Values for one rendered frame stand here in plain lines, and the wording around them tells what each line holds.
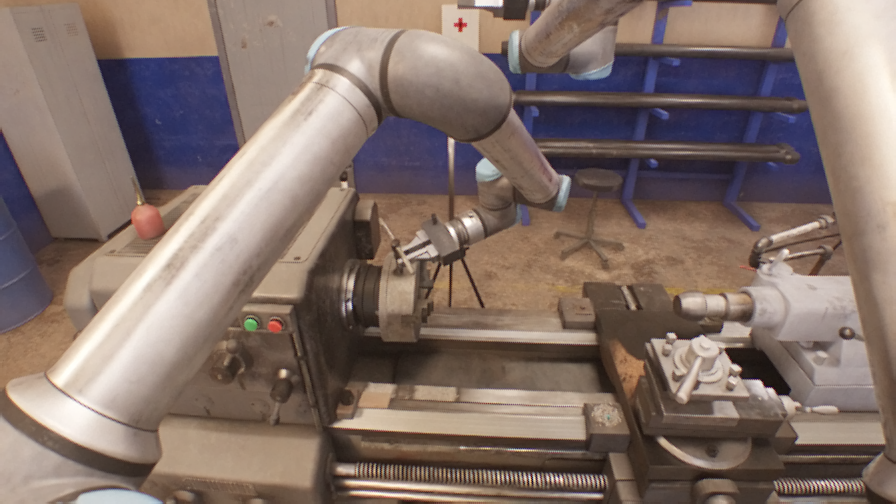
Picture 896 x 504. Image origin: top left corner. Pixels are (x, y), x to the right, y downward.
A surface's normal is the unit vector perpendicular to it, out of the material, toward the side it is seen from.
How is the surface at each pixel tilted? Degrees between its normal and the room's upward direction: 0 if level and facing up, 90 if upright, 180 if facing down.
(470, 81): 73
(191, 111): 90
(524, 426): 36
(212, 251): 53
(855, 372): 62
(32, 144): 90
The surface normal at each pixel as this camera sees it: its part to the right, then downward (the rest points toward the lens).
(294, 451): -0.04, -0.48
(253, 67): -0.07, 0.48
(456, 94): 0.24, 0.44
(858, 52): -0.81, -0.07
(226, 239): 0.47, -0.22
